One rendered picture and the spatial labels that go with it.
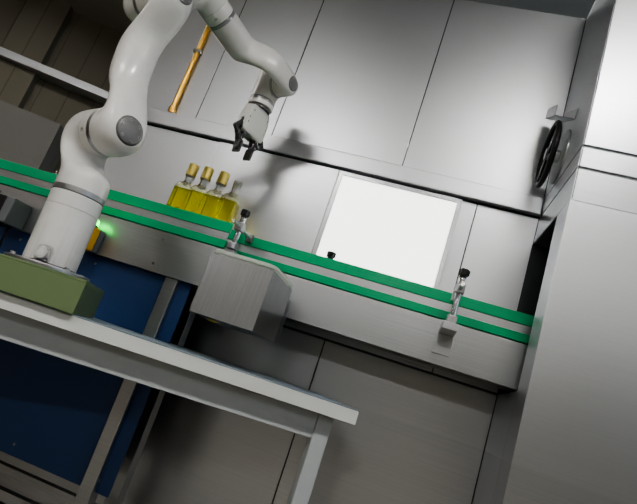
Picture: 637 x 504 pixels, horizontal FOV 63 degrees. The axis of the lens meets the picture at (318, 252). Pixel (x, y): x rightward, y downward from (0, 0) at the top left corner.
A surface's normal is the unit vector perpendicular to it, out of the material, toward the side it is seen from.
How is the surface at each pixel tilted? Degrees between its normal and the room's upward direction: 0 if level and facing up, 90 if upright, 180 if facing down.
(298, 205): 90
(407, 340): 90
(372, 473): 90
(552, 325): 90
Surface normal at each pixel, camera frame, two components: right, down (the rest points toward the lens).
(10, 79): 0.25, -0.16
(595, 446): -0.15, -0.29
